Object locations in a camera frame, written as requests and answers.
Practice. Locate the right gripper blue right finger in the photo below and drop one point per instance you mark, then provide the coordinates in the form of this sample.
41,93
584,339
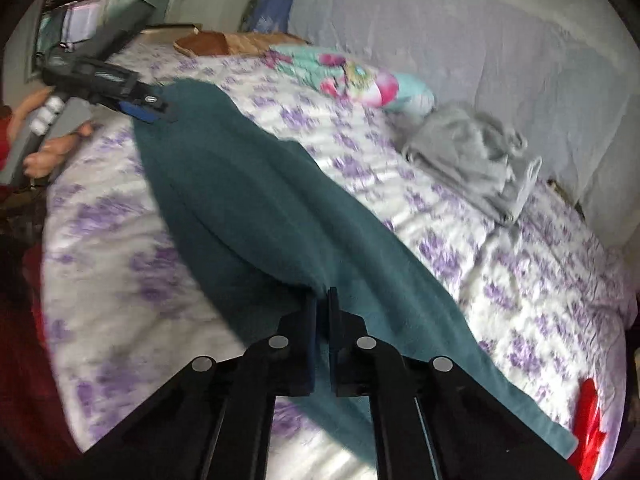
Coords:
432,420

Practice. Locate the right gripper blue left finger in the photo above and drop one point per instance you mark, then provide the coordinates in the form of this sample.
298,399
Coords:
211,420

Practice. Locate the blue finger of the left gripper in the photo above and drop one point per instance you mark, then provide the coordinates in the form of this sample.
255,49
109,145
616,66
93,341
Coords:
138,112

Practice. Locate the teal fleece pants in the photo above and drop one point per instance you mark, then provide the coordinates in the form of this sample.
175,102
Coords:
259,225

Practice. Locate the red jacket sleeve forearm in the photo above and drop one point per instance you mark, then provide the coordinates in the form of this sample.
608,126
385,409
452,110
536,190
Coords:
35,439

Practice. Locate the person's left hand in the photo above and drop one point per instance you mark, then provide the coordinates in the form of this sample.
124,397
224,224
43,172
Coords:
53,152

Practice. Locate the window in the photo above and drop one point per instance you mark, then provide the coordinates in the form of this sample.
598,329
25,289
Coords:
75,5

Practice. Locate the purple floral bedspread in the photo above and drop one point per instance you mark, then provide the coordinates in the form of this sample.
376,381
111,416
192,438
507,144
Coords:
158,237

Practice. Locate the red striped pants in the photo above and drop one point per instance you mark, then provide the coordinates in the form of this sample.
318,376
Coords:
587,430

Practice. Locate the floral folded quilt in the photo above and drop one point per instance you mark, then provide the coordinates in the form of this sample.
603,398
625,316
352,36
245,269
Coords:
346,78

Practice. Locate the grey folded sweatpants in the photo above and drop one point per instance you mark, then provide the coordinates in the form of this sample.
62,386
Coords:
483,160

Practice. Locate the white lace headboard cover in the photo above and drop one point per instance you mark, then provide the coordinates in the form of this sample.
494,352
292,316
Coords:
565,73

